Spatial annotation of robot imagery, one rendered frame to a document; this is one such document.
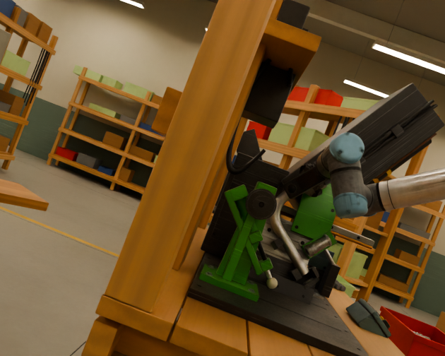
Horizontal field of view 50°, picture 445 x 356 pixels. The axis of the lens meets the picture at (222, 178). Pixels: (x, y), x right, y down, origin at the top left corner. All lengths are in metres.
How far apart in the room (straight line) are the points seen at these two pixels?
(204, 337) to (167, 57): 10.17
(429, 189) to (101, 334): 0.80
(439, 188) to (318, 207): 0.40
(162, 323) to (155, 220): 0.18
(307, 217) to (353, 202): 0.36
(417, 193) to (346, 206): 0.19
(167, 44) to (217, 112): 10.14
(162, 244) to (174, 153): 0.16
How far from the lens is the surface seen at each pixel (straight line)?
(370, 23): 8.94
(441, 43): 9.16
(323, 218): 1.48
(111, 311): 0.89
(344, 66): 10.82
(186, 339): 0.88
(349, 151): 1.14
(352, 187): 1.14
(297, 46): 1.18
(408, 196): 1.23
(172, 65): 10.82
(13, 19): 7.00
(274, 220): 1.41
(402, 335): 1.66
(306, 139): 4.66
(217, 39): 0.86
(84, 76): 10.63
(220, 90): 0.84
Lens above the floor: 1.15
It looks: level
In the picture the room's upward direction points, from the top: 21 degrees clockwise
